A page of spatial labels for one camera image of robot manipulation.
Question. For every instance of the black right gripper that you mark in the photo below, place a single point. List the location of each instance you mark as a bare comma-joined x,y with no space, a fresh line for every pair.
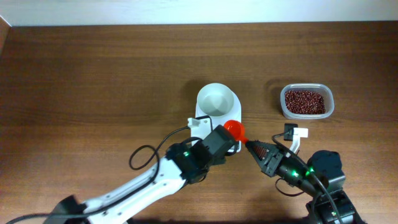
270,164

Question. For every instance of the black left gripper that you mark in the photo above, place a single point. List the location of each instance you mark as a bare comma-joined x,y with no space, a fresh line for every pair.
219,161

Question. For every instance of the red measuring scoop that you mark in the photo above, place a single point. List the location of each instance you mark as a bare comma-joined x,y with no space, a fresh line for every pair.
237,130

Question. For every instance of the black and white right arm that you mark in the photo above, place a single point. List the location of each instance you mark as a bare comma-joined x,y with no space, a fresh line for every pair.
321,177

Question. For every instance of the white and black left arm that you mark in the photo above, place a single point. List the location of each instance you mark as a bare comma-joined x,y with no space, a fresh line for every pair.
182,165

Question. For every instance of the white digital kitchen scale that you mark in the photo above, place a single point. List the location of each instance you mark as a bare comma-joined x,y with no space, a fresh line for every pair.
235,113

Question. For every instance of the white round bowl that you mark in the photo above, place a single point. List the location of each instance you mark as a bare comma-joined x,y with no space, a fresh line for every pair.
215,99

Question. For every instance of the red adzuki beans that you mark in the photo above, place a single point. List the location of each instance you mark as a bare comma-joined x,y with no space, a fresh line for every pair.
304,102

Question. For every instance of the clear plastic container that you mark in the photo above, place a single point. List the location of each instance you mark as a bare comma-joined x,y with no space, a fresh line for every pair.
316,87

